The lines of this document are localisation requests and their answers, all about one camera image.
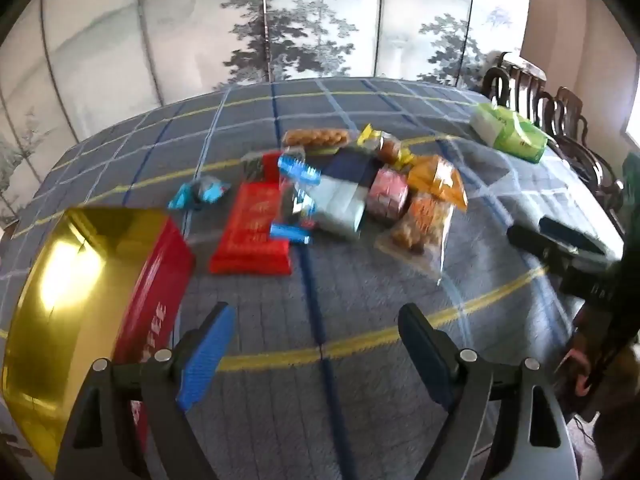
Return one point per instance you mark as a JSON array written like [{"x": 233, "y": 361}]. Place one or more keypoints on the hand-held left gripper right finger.
[{"x": 425, "y": 355}]

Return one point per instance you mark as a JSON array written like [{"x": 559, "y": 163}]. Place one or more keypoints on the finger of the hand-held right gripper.
[
  {"x": 530, "y": 240},
  {"x": 570, "y": 232}
]

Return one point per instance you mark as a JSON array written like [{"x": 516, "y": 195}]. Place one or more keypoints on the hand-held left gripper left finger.
[{"x": 207, "y": 355}]

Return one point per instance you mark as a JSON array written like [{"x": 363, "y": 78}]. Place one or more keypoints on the orange snack packet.
[{"x": 440, "y": 180}]

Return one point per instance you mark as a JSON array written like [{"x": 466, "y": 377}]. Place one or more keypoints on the clear peanut bag orange label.
[{"x": 420, "y": 225}]

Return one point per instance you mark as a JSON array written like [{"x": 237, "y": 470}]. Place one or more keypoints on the pink snack packet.
[{"x": 387, "y": 195}]

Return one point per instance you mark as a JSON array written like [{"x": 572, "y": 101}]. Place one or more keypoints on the red tin box gold inside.
[{"x": 75, "y": 285}]

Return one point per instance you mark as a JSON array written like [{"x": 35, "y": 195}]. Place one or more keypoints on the small blue candy wrapper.
[{"x": 205, "y": 190}]

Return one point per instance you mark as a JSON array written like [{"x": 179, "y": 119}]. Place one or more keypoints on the yellow snack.
[{"x": 387, "y": 147}]

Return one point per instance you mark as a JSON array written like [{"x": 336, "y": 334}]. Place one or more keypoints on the grey and navy box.
[{"x": 340, "y": 200}]

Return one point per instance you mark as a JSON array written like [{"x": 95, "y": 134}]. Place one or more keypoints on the clear packet with blue ends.
[{"x": 292, "y": 200}]

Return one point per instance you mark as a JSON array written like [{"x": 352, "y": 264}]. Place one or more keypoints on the clear packet of twisted bread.
[{"x": 315, "y": 137}]

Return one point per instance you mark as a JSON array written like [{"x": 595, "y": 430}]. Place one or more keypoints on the person's right forearm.
[{"x": 620, "y": 410}]

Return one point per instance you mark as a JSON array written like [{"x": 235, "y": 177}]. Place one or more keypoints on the person's right hand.
[{"x": 582, "y": 367}]

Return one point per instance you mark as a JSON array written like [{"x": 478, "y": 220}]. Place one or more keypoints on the green tissue pack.
[{"x": 510, "y": 132}]

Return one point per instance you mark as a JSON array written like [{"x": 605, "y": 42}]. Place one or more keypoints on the painted folding screen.
[{"x": 200, "y": 35}]

